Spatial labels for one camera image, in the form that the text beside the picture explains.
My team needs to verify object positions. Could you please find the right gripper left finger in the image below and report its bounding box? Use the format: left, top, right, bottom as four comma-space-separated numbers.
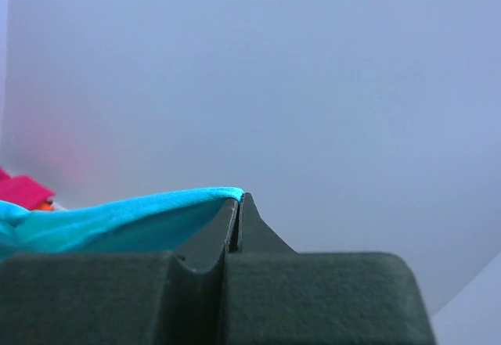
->
1, 199, 239, 344

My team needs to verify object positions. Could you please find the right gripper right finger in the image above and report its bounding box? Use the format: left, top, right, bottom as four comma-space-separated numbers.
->
219, 194, 435, 344

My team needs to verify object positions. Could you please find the teal t shirt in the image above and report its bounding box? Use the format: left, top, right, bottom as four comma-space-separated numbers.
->
1, 187, 244, 259

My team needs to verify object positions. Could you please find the orange folded t shirt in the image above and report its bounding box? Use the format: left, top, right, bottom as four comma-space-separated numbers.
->
34, 201, 54, 211

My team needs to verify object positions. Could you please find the pink folded t shirt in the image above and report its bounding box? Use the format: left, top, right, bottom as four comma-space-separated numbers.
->
1, 169, 55, 210

